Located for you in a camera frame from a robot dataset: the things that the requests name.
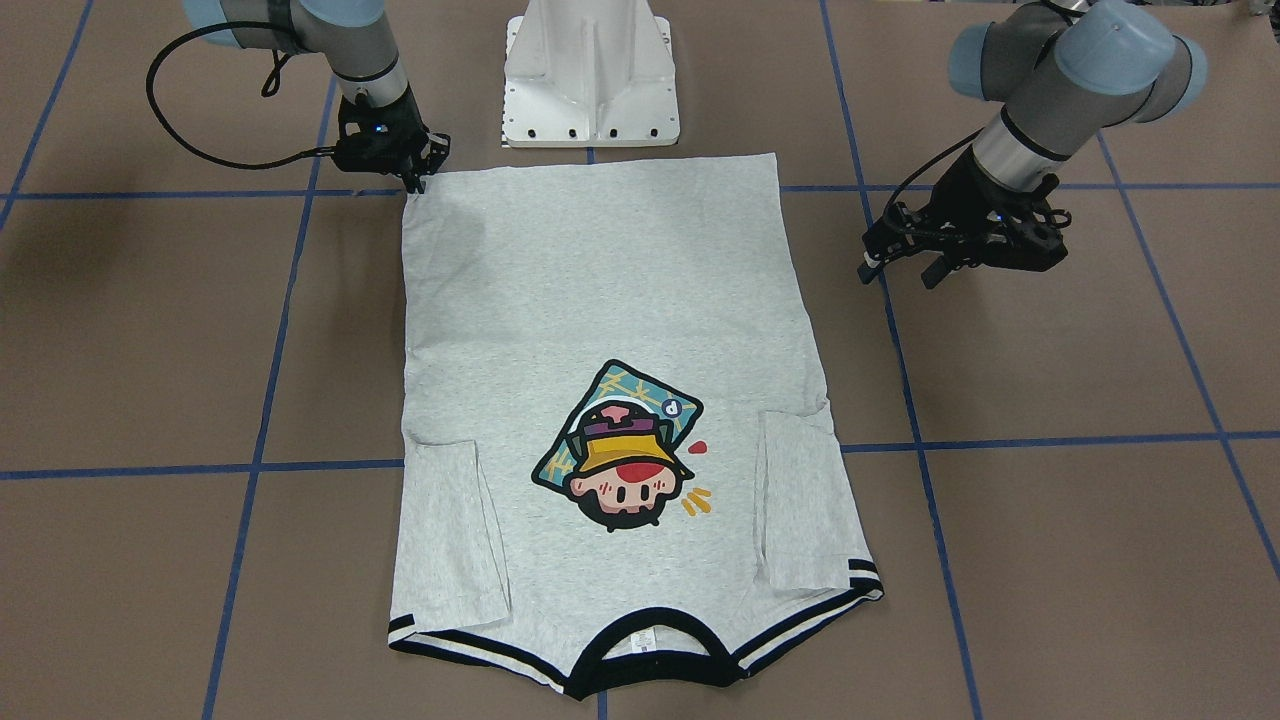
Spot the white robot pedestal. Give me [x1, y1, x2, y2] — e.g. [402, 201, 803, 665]
[500, 1, 681, 149]

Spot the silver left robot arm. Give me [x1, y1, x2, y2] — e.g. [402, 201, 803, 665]
[858, 1, 1210, 290]

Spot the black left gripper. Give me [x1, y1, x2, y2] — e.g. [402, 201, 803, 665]
[858, 150, 1073, 290]

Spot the grey t-shirt with cartoon print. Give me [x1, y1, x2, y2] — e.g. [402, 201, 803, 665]
[387, 154, 883, 700]

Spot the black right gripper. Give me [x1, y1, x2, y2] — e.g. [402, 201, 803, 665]
[332, 87, 451, 195]

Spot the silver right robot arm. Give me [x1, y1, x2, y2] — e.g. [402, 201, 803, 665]
[166, 1, 451, 193]

